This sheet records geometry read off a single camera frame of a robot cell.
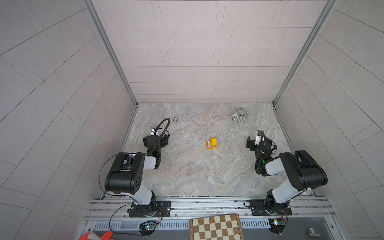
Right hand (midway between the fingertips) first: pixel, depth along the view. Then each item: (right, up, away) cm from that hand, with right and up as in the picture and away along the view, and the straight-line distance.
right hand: (256, 135), depth 93 cm
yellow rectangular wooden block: (-27, -3, -6) cm, 28 cm away
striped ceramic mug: (-7, +12, +10) cm, 18 cm away
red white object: (-79, -36, -34) cm, 93 cm away
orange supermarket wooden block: (-31, -6, -2) cm, 32 cm away
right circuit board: (0, -38, -25) cm, 45 cm away
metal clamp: (+13, -38, -29) cm, 50 cm away
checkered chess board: (-26, -36, -29) cm, 53 cm away
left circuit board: (-58, -36, -29) cm, 74 cm away
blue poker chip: (-54, +10, +14) cm, 56 cm away
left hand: (-61, +3, +1) cm, 61 cm away
